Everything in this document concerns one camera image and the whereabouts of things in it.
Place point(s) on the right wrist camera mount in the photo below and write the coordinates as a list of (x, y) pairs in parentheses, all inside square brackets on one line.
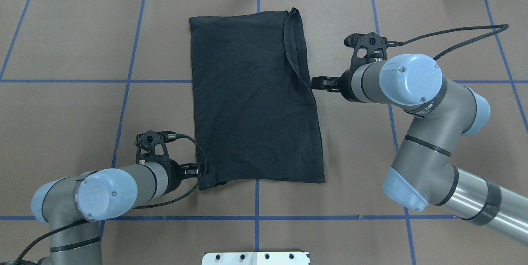
[(368, 48)]

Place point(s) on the white camera mast pedestal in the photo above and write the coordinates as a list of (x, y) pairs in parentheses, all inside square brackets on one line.
[(257, 258)]

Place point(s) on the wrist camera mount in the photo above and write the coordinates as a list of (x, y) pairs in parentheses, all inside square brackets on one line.
[(368, 48), (151, 147)]

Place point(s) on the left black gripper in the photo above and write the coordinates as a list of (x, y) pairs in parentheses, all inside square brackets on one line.
[(173, 175)]

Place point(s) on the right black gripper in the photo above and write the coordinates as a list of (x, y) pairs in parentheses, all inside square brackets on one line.
[(345, 85)]

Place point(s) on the black graphic t-shirt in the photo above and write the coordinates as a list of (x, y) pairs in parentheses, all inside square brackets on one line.
[(255, 113)]

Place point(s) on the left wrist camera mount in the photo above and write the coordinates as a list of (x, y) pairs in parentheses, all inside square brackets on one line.
[(151, 147)]

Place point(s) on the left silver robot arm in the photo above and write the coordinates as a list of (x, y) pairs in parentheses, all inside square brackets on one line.
[(74, 207)]

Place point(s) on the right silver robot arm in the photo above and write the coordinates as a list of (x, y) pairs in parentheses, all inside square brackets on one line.
[(443, 111)]

